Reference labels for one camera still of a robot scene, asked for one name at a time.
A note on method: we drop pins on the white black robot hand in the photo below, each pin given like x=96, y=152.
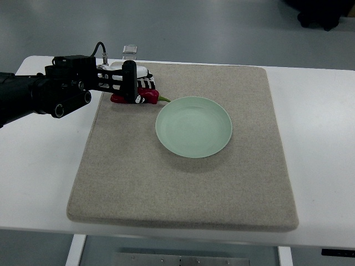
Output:
x=144, y=79

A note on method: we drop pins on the red pepper green stem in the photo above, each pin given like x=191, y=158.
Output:
x=145, y=95

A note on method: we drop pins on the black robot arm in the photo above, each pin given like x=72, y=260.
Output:
x=64, y=87

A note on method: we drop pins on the light green plate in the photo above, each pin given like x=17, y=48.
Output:
x=193, y=127

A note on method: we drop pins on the white left table leg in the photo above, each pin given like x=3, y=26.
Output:
x=76, y=250

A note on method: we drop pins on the white table leg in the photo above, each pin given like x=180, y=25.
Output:
x=285, y=256
x=76, y=250

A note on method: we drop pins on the brown cardboard box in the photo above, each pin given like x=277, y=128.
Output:
x=349, y=9

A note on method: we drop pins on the white right table leg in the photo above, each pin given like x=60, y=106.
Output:
x=285, y=256

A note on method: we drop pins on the black table control panel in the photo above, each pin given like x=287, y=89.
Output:
x=338, y=253

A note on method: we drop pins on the grey metal base plate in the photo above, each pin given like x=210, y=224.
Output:
x=121, y=258

